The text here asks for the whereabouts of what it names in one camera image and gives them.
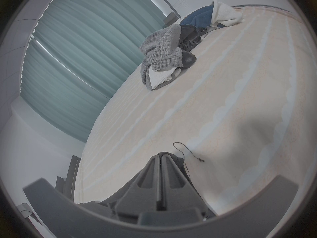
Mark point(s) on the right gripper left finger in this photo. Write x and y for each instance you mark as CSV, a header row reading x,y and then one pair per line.
x,y
146,197

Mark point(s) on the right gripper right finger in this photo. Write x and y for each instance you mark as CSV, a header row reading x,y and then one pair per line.
x,y
177,197

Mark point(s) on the black T-shirt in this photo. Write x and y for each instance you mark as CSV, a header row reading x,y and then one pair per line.
x,y
195,190

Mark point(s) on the bed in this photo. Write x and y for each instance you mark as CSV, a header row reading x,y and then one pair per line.
x,y
247,108

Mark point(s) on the pile of clothes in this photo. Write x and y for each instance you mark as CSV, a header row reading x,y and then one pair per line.
x,y
163,51

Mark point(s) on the black chest of drawers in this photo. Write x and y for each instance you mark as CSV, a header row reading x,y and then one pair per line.
x,y
71,172

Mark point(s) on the blue-green curtain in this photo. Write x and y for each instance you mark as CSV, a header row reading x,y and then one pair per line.
x,y
99,28
57,95

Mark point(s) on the grey bedside table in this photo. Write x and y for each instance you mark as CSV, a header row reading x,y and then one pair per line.
x,y
170,18

